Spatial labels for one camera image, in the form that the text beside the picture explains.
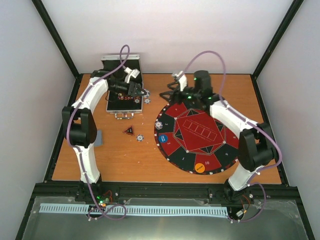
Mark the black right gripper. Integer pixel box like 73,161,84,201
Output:
159,82,200,106

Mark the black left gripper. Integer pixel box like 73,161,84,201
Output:
109,79,147,98

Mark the poker chip stack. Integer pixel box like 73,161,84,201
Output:
154,121,163,130

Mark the blue small blind button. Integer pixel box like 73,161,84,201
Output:
158,134,169,144

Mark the orange big blind button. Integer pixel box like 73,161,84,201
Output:
194,163,205,174

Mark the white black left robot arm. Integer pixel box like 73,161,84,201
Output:
61,67,147,202

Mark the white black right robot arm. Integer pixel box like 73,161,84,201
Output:
154,70,278,203

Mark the red dice row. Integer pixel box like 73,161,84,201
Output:
117,95,134,101

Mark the aluminium poker chip case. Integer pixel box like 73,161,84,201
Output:
101,54,143,120

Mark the round red black poker mat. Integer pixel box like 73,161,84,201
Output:
154,101,239,175

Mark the grey card deck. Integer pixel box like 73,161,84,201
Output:
94,129,103,147

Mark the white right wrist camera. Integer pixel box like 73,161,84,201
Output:
172,70,188,92

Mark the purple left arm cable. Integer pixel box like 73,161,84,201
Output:
66,44,131,221

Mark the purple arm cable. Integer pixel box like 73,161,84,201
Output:
66,44,131,221
179,50,283,224

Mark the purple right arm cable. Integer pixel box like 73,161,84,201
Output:
179,50,283,224

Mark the light blue slotted cable duct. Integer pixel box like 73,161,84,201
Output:
38,203,228,218

